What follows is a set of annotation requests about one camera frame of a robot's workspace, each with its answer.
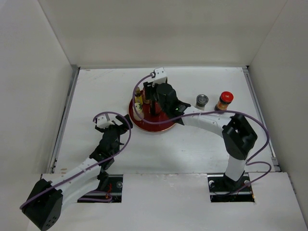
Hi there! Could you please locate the pink-lid spice shaker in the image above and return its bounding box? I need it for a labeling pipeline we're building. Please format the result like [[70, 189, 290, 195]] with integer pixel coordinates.
[[142, 90, 150, 104]]

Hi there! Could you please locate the small yellow-label oil bottle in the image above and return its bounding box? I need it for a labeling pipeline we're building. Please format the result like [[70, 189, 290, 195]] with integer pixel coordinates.
[[134, 87, 143, 105]]

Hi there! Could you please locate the dark soy sauce bottle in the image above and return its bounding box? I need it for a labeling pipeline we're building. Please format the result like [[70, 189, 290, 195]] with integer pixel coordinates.
[[150, 101, 161, 116]]

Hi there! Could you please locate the yellow-lid spice shaker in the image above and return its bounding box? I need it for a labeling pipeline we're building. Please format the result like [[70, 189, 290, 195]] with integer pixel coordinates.
[[132, 103, 144, 121]]

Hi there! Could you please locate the grey-lid pepper grinder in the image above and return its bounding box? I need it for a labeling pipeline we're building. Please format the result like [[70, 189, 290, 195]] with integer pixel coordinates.
[[195, 94, 209, 111]]

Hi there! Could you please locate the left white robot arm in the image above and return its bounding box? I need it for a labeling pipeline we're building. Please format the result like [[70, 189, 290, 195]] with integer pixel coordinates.
[[20, 112, 133, 231]]

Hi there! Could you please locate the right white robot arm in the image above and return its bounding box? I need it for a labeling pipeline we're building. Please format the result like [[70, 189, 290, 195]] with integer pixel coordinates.
[[143, 82, 257, 191]]

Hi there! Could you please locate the round red lacquer tray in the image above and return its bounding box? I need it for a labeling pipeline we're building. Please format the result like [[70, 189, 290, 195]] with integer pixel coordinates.
[[128, 100, 175, 132]]

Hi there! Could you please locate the red-lid chili sauce jar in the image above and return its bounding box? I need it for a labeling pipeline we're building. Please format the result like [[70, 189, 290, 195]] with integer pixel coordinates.
[[215, 91, 234, 111]]

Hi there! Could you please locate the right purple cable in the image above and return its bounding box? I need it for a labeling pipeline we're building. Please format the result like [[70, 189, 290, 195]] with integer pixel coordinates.
[[132, 73, 272, 195]]

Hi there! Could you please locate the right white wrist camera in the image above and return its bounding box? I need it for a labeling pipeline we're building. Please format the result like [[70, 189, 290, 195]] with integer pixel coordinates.
[[152, 67, 167, 86]]

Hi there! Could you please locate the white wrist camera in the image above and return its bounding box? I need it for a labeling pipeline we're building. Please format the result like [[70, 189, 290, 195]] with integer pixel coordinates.
[[94, 114, 113, 129], [152, 67, 167, 86]]

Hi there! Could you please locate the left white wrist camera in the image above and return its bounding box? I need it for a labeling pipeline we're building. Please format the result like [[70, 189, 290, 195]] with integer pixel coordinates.
[[94, 114, 113, 129]]

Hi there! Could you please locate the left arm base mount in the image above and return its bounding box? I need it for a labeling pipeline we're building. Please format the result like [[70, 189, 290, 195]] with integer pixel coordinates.
[[77, 174, 123, 203]]

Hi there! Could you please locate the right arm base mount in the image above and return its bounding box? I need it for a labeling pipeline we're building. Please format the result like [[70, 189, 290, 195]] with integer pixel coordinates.
[[207, 173, 255, 203]]

